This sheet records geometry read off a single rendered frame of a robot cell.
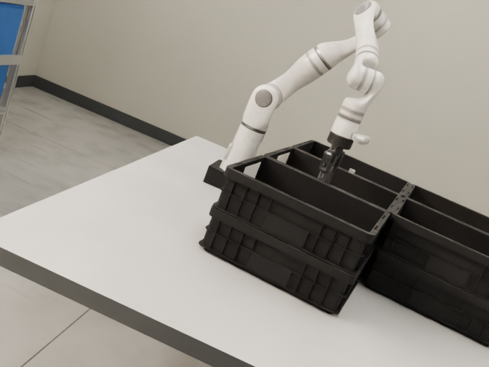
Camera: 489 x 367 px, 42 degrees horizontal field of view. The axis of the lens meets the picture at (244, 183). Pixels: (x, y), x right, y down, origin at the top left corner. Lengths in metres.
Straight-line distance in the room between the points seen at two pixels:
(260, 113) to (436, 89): 3.05
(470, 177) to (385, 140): 0.70
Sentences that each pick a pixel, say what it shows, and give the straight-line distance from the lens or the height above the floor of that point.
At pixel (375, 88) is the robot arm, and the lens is 1.86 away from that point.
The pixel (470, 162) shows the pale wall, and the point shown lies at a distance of 5.15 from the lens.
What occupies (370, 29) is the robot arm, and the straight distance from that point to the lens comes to 2.02.
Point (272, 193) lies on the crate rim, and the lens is 1.55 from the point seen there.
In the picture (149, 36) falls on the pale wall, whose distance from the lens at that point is 5.40.
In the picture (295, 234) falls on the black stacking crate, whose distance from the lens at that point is 1.55.
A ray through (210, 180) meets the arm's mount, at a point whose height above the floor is 0.72.
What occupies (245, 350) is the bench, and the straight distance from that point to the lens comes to 1.29.
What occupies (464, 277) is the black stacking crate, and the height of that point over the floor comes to 0.85.
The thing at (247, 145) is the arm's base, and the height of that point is 0.87.
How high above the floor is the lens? 1.32
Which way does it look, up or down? 15 degrees down
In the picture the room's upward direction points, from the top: 21 degrees clockwise
